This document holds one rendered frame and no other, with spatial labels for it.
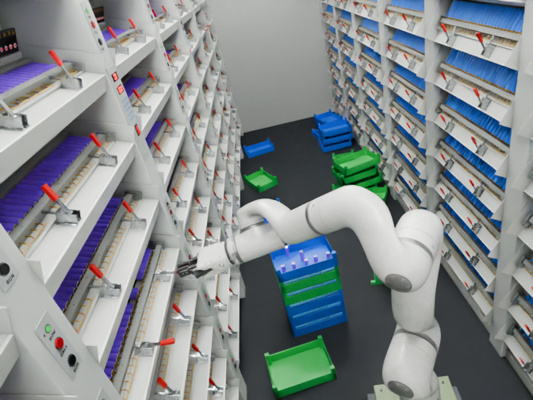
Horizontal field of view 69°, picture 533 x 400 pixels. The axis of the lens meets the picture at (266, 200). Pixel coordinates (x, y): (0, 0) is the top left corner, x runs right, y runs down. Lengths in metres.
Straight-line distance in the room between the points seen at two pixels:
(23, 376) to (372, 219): 0.67
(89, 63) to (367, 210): 0.80
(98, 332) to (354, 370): 1.42
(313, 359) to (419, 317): 1.15
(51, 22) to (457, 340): 2.03
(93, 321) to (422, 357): 0.80
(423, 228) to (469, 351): 1.30
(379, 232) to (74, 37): 0.89
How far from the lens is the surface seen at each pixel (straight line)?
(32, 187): 0.96
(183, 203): 1.59
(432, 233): 0.91
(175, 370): 1.27
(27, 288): 0.69
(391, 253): 0.82
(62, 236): 0.82
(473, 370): 2.09
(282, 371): 2.10
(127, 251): 1.07
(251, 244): 1.12
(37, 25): 1.21
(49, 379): 0.72
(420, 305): 0.99
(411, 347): 1.16
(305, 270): 1.91
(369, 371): 2.05
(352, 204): 0.85
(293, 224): 0.97
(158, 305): 1.18
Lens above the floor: 1.69
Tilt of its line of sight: 30 degrees down
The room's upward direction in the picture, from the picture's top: 15 degrees counter-clockwise
